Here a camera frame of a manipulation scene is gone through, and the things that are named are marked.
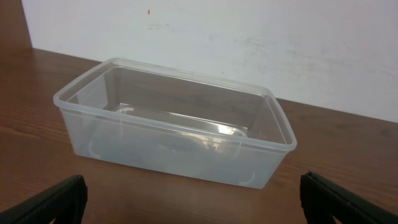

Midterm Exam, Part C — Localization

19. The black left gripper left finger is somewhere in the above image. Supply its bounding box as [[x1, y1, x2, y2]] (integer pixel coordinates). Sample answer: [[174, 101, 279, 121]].
[[1, 175, 88, 224]]

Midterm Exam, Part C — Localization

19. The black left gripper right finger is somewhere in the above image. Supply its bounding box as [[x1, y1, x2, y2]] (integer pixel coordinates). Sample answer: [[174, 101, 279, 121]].
[[300, 172, 397, 224]]

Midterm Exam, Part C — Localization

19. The clear plastic container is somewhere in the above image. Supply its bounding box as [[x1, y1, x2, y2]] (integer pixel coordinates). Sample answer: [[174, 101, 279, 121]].
[[53, 58, 297, 189]]

